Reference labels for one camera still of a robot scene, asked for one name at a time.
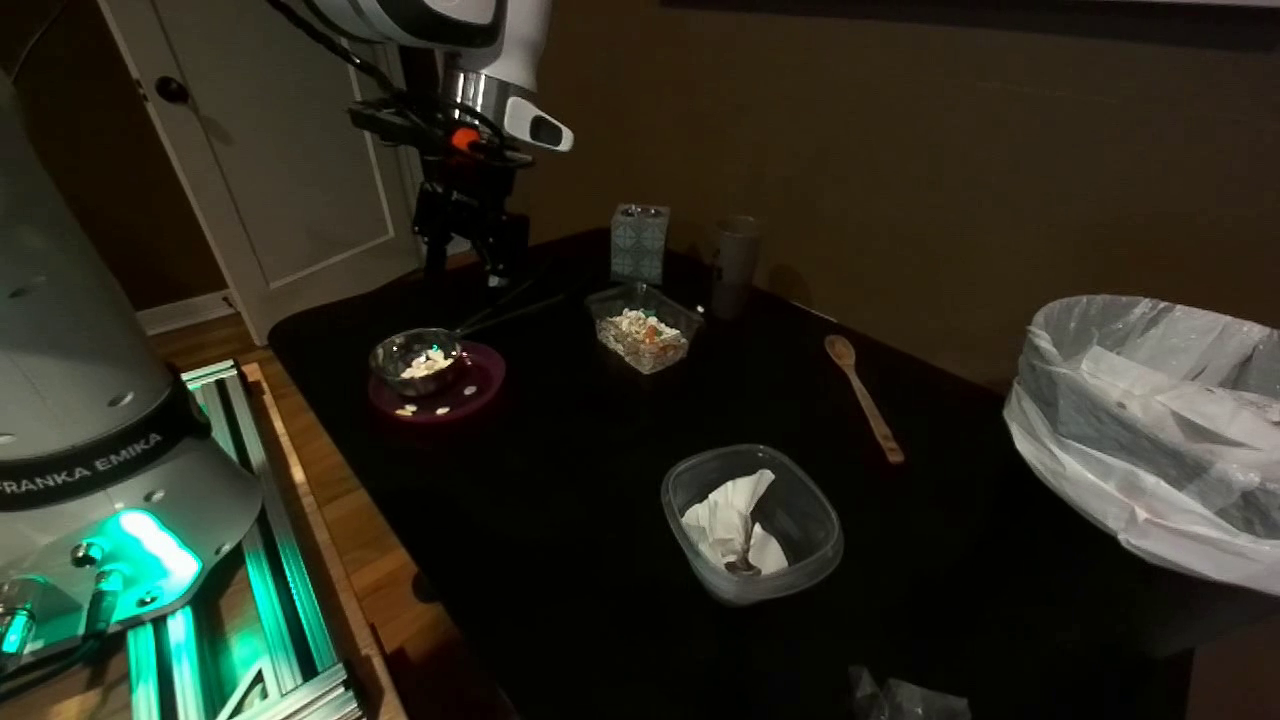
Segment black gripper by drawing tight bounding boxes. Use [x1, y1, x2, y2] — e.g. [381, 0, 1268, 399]
[410, 143, 538, 293]

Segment white beans batch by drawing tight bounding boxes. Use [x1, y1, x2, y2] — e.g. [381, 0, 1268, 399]
[395, 344, 461, 386]

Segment purple plastic bowl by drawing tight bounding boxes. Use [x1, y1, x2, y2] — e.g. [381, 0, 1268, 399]
[363, 335, 511, 430]

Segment metal tongs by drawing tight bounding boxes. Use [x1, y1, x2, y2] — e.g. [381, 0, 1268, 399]
[452, 293, 578, 344]

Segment clear rectangular food container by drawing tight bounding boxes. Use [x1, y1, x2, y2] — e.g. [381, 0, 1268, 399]
[586, 282, 708, 379]

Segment teal patterned tissue box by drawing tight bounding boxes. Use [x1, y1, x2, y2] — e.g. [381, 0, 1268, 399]
[608, 200, 672, 289]

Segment white and orange snack mix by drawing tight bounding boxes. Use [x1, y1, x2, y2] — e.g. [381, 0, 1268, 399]
[598, 307, 691, 372]

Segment white panel door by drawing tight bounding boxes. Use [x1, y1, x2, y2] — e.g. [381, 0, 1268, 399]
[95, 0, 446, 344]

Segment crumpled white tissue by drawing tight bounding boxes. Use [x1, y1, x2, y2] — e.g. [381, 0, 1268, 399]
[676, 464, 793, 579]

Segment wooden spoon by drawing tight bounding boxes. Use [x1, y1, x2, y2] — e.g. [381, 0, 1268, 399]
[822, 332, 909, 468]

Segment clear rounded plastic container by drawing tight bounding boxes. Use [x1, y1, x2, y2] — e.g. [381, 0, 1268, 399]
[657, 439, 848, 613]

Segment clear snack packet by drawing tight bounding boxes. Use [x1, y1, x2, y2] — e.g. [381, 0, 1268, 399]
[843, 661, 977, 720]

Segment white trash bag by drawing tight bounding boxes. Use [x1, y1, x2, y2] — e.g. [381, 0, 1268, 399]
[1002, 293, 1280, 600]

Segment black trash can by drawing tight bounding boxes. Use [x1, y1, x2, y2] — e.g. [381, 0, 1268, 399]
[970, 464, 1280, 720]

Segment black cable bundle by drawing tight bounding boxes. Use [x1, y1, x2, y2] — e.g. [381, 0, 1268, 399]
[264, 0, 432, 137]

